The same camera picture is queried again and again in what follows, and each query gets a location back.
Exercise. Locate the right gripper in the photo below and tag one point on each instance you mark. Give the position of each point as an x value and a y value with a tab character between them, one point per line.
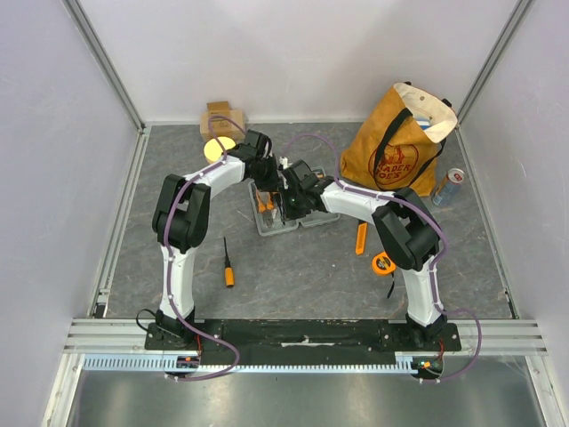
289	205

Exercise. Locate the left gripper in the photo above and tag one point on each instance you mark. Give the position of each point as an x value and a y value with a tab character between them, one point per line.
273	183

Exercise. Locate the grey plastic tool case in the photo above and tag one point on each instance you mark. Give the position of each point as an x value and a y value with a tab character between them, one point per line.
315	218

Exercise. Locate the orange handled pliers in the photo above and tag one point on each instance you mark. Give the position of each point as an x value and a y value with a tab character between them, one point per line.
266	207

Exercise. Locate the orange screwdriver thick shaft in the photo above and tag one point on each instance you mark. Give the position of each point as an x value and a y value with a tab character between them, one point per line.
229	274

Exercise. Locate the orange screwdriver thin shaft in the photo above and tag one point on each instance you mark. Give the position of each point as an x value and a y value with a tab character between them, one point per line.
277	199

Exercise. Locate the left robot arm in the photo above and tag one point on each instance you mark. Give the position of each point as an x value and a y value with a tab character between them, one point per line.
181	221

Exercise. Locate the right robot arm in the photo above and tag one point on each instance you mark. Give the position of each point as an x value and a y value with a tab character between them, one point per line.
408	233

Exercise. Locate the yellow round sponge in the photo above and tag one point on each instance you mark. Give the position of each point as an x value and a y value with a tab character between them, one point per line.
213	150

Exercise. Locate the brown cardboard box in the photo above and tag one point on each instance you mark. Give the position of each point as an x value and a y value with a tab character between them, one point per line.
221	119

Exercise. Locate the orange utility knife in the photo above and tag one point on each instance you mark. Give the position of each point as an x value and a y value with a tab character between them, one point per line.
362	228

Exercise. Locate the orange tape measure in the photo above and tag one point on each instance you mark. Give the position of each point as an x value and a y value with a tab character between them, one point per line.
383	266

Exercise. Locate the yellow Trader Joe's tote bag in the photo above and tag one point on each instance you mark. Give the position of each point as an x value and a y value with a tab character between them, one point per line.
398	145

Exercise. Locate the blue drink can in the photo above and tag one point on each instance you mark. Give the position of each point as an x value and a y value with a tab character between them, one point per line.
450	184

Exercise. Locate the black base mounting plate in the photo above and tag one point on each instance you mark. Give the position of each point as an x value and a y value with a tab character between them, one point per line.
339	340

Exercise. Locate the grey slotted cable duct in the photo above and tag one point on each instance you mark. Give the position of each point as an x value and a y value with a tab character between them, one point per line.
185	364

